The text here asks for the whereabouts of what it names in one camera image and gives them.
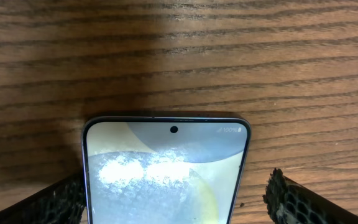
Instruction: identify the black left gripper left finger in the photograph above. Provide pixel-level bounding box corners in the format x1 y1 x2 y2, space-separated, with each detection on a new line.
0 172 86 224

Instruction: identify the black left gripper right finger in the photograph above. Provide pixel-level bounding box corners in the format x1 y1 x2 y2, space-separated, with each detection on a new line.
263 169 358 224

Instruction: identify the blue Galaxy smartphone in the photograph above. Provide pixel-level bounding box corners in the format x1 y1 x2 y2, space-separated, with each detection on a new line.
81 116 251 224

